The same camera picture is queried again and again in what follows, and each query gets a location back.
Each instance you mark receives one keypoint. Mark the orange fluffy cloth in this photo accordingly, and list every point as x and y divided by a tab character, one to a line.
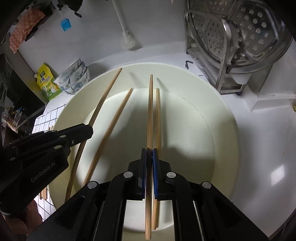
25	30

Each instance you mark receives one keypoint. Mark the perforated steel steamer plate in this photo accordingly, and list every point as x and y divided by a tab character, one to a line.
256	30
201	30

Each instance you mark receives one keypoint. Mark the black hex key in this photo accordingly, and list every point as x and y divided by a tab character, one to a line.
186	64

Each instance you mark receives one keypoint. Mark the person's left hand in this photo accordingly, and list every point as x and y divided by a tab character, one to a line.
31	208

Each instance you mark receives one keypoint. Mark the dark hanging cloth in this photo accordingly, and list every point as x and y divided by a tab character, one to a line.
69	8

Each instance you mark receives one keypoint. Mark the white black checkered cloth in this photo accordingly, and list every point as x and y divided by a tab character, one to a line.
46	118

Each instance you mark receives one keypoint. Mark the yellow green refill pouch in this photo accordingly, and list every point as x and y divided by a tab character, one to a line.
49	85

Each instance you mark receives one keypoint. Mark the stainless steel dish rack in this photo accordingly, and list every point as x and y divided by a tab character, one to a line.
222	76

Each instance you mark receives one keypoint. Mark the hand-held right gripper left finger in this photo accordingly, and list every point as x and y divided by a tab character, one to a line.
143	173

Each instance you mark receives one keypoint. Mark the blue patterned ceramic bowl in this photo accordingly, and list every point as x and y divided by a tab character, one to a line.
79	87
70	74
75	80

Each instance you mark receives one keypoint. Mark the black glass appliance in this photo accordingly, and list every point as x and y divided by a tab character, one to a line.
13	88

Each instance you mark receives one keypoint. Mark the large cream round plate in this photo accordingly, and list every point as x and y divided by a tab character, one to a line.
196	129

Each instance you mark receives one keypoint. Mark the white plastic drip tray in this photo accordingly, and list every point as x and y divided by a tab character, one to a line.
241	79

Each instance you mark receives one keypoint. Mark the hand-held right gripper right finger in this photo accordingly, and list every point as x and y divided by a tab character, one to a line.
155	176

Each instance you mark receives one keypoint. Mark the white dish brush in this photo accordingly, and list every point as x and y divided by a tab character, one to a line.
128	39

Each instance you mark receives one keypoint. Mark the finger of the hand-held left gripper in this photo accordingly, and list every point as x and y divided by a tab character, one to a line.
59	150
76	133

